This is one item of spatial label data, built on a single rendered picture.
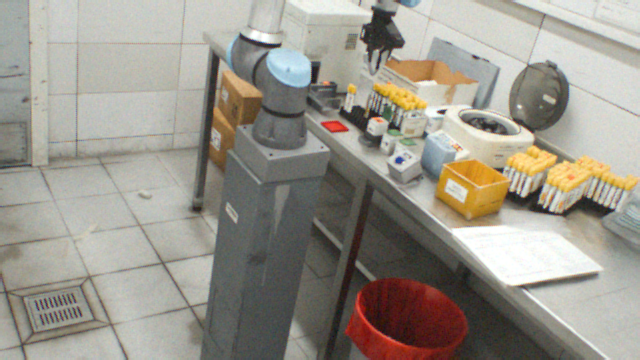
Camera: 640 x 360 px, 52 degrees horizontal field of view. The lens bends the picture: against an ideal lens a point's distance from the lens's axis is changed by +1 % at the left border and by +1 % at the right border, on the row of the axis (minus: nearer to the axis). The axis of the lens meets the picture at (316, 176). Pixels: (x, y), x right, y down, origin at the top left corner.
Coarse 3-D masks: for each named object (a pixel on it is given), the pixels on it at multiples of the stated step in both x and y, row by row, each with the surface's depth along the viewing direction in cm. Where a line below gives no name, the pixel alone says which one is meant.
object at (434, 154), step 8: (432, 136) 192; (432, 144) 190; (440, 144) 188; (448, 144) 189; (424, 152) 193; (432, 152) 190; (440, 152) 186; (448, 152) 185; (456, 152) 186; (424, 160) 194; (432, 160) 190; (440, 160) 187; (448, 160) 186; (424, 168) 193; (432, 168) 190; (440, 168) 187; (432, 176) 189
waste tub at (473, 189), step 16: (464, 160) 181; (448, 176) 175; (464, 176) 184; (480, 176) 182; (496, 176) 178; (448, 192) 176; (464, 192) 171; (480, 192) 168; (496, 192) 173; (464, 208) 172; (480, 208) 172; (496, 208) 177
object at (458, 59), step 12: (432, 48) 256; (444, 48) 251; (456, 48) 246; (444, 60) 251; (456, 60) 246; (468, 60) 242; (480, 60) 238; (468, 72) 242; (480, 72) 238; (492, 72) 233; (480, 84) 238; (492, 84) 235; (480, 96) 237; (480, 108) 238
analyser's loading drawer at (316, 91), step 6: (312, 84) 222; (318, 84) 224; (324, 84) 225; (312, 90) 223; (318, 90) 219; (324, 90) 220; (330, 90) 221; (312, 96) 221; (318, 96) 220; (324, 96) 221; (330, 96) 223; (318, 102) 219; (324, 102) 215; (330, 102) 217; (336, 102) 218; (324, 108) 217; (330, 108) 218; (336, 108) 219
